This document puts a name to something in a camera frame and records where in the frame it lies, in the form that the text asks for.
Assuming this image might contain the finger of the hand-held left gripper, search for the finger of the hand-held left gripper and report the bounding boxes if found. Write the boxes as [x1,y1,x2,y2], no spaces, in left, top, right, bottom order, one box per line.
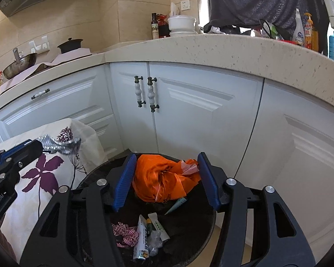
[0,140,43,198]
[0,140,31,170]

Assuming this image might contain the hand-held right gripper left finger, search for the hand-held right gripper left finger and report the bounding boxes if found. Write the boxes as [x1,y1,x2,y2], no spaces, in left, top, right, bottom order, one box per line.
[19,154,138,267]

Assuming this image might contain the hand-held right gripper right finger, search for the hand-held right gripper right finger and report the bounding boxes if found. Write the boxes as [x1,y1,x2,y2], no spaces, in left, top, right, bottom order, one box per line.
[197,152,316,267]

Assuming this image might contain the silver foil wrapper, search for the silver foil wrapper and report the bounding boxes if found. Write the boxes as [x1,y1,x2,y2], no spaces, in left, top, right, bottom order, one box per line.
[37,134,82,155]

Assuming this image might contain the orange plastic bag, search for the orange plastic bag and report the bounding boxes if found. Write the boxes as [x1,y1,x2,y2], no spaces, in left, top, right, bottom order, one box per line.
[132,154,201,203]

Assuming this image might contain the light blue printed tube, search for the light blue printed tube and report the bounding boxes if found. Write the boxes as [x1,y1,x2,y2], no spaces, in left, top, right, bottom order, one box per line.
[164,197,187,216]

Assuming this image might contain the black trash can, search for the black trash can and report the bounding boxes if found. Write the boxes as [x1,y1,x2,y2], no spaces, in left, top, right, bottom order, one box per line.
[72,152,216,267]

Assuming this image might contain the red checked cloth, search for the red checked cloth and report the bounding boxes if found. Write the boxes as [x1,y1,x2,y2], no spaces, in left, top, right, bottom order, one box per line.
[111,222,140,249]

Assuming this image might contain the white blue toothpaste tube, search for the white blue toothpaste tube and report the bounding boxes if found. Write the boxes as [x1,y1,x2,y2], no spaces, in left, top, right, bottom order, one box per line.
[133,215,150,261]

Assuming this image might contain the clear plastic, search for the clear plastic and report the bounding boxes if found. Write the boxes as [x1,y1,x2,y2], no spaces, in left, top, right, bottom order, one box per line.
[148,230,164,257]

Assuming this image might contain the floral tablecloth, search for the floral tablecloth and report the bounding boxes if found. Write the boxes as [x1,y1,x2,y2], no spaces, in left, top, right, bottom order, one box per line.
[0,118,109,265]

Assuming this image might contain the white kitchen cabinets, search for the white kitchen cabinets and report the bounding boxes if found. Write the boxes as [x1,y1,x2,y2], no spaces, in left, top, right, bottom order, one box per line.
[0,61,334,262]

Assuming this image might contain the pink cloth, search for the pink cloth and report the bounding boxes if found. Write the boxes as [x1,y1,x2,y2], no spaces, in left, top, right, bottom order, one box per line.
[49,49,92,67]
[0,63,56,89]

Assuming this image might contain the steel wok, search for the steel wok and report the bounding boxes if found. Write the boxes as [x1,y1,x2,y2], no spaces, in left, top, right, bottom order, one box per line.
[2,48,38,80]

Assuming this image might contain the black clay pot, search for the black clay pot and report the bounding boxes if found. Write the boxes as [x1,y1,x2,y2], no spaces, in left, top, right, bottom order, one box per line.
[57,37,84,55]

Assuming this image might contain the beige speckled countertop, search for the beige speckled countertop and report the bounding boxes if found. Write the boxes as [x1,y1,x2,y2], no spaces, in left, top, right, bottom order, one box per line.
[0,33,334,117]

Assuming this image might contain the white lidded bowl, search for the white lidded bowl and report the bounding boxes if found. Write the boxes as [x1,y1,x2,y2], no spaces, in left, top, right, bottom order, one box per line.
[167,15,197,32]
[169,30,198,37]

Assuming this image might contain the dark oil bottle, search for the dark oil bottle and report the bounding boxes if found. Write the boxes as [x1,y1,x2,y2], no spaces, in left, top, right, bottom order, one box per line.
[151,12,160,40]

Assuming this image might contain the red packet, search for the red packet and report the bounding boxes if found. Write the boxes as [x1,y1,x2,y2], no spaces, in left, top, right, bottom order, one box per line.
[158,14,170,39]

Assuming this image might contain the white spray bottle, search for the white spray bottle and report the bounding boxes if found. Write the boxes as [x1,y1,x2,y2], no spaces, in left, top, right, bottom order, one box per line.
[292,8,306,48]

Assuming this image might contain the orange dish soap bottle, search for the orange dish soap bottle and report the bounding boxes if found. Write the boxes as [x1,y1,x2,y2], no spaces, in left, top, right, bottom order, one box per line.
[304,12,319,52]

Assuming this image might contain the dark curtain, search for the dark curtain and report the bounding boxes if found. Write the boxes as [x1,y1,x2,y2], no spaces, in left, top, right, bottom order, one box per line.
[203,0,330,34]

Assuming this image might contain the white ceramic cabinet handle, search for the white ceramic cabinet handle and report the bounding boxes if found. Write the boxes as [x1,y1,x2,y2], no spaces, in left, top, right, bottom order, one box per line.
[147,77,160,113]
[134,76,147,107]
[31,89,50,100]

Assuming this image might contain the white wall hook rack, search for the white wall hook rack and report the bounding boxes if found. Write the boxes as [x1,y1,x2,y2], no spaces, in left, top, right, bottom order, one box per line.
[29,36,50,53]

